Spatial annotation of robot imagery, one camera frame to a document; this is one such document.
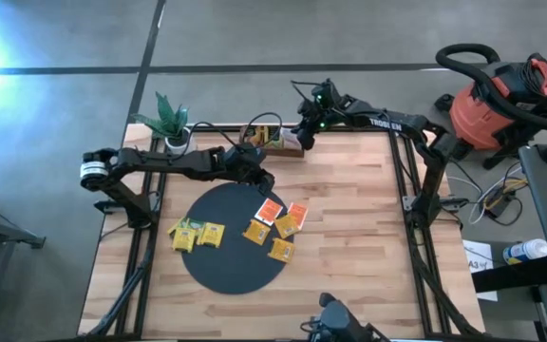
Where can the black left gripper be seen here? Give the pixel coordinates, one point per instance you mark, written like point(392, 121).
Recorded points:
point(245, 166)

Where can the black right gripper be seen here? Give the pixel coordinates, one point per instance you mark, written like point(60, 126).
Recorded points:
point(314, 119)

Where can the orange white tea packet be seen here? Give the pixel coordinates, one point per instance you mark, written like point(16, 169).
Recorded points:
point(292, 140)
point(299, 213)
point(269, 211)

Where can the brown wooden organizer box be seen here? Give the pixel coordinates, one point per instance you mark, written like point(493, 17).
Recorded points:
point(283, 153)

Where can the dark green tea packet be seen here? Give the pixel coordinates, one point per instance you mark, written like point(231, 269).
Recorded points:
point(276, 138)

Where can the yellow tea packet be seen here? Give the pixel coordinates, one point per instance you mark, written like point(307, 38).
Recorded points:
point(176, 225)
point(184, 240)
point(212, 235)

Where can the round dark woven placemat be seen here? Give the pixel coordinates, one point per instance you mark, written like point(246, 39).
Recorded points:
point(226, 266)

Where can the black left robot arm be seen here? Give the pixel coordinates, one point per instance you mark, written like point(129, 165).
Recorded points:
point(159, 164)

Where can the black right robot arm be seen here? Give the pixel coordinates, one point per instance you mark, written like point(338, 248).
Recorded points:
point(397, 126)

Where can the green plant in white pot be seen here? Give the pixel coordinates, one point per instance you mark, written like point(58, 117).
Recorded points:
point(181, 142)

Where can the orange shop vacuum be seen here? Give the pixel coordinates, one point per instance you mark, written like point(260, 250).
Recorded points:
point(473, 119)

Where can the red shop vacuum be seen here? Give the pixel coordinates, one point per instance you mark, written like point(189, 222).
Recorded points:
point(465, 47)

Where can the black power adapter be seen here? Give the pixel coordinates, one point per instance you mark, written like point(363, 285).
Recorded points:
point(499, 205)

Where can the white paper sheet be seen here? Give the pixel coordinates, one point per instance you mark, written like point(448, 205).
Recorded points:
point(477, 252)

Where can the white blue spray can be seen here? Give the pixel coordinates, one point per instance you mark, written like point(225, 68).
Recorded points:
point(527, 251)

